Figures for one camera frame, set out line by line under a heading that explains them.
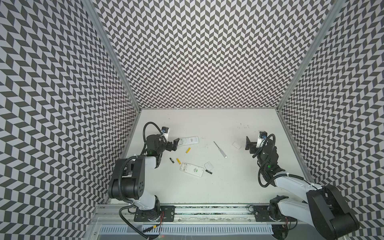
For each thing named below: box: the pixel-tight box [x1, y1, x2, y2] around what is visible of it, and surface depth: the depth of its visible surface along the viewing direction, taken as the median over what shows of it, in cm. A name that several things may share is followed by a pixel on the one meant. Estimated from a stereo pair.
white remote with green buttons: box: [180, 162, 205, 178], surface depth 88 cm
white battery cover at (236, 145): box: [232, 141, 242, 150], surface depth 101 cm
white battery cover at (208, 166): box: [204, 161, 215, 171], surface depth 91 cm
